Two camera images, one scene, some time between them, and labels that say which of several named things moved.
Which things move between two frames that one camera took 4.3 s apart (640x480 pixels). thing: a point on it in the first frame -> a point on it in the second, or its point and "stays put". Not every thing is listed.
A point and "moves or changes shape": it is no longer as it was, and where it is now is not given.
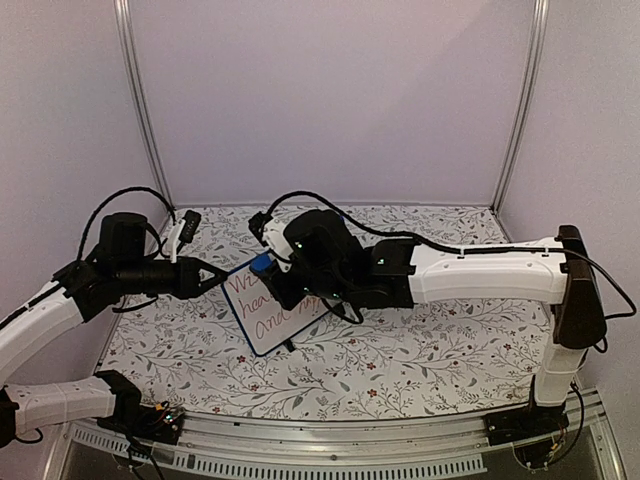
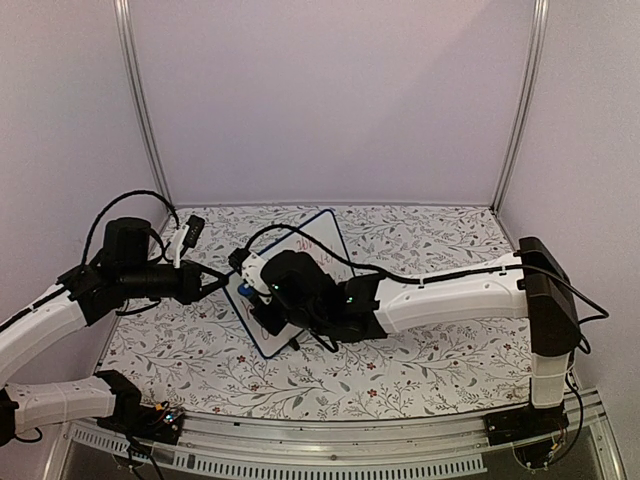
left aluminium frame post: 141,95 stays put
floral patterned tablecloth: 195,353 stays put
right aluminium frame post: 538,33 stays put
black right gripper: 270,279 -> 271,324
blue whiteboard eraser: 260,263 moves or changes shape
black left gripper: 188,278 stays put
